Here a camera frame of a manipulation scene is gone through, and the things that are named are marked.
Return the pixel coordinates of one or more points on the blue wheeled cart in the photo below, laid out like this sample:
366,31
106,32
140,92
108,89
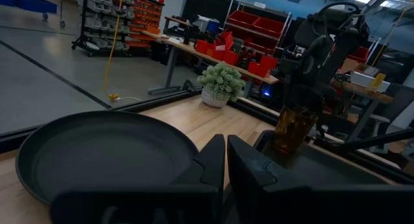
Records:
35,4

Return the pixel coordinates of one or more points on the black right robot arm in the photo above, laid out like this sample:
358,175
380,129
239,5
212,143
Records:
333,33

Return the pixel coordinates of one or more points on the large red shelf bin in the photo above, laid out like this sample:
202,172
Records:
268,26
242,18
258,45

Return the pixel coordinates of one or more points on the gold foil snack bag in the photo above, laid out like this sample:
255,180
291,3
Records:
292,128

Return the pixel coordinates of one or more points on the black rack of small bins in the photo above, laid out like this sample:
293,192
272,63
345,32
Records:
110,23

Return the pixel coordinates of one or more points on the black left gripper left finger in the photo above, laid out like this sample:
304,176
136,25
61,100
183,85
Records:
181,204

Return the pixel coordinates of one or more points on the wooden side desk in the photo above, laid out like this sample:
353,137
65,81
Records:
368,91

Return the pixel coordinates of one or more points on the white cardboard box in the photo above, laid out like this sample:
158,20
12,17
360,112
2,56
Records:
363,80

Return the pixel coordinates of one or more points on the green potted plant white pot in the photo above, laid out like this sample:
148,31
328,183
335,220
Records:
221,83

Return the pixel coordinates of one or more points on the red plastic bin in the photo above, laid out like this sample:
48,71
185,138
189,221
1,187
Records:
253,68
268,63
201,46
231,58
227,39

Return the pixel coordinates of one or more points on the yellow small box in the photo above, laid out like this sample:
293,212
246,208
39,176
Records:
377,81

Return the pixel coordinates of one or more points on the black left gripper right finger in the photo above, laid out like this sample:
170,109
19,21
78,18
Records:
291,204

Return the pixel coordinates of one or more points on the wooden top workbench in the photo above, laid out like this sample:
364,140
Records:
181,46

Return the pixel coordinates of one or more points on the black rectangular tray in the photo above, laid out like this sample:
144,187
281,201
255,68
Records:
326,170

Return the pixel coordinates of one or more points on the black diagonal strut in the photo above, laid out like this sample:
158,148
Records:
381,140

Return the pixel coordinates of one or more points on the blue storage box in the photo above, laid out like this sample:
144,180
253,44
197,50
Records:
212,26

